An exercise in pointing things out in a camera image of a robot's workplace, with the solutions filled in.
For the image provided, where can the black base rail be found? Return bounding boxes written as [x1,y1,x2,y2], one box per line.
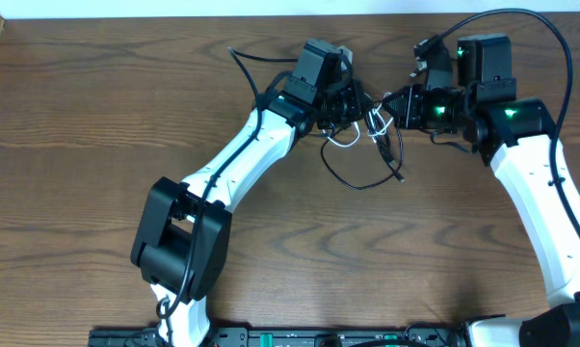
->
[87,327,573,347]

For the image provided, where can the white usb cable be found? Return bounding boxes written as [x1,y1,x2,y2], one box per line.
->
[321,92,396,148]

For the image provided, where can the black usb cable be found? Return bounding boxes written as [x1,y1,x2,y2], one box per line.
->
[320,91,407,191]

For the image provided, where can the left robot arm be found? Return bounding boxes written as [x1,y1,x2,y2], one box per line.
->
[130,39,369,346]

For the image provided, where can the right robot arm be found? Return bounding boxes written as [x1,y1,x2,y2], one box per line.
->
[383,34,580,346]

